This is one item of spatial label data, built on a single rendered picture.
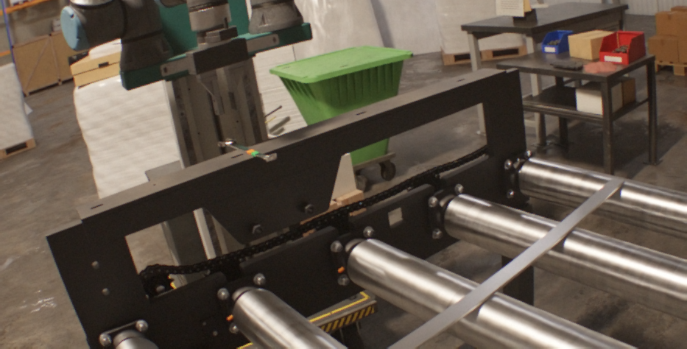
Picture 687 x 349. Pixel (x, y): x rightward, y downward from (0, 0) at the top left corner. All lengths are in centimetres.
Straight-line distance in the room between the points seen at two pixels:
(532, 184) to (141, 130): 347
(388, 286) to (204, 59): 61
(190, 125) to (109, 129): 259
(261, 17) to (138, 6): 43
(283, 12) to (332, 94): 187
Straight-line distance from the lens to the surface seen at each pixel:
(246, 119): 219
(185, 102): 211
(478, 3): 798
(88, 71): 467
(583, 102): 366
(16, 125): 921
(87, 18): 178
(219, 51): 129
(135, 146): 469
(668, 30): 703
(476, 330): 108
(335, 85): 382
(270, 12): 199
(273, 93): 505
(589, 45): 384
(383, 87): 399
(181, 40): 205
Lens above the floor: 152
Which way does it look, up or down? 17 degrees down
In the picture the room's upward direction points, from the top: 10 degrees counter-clockwise
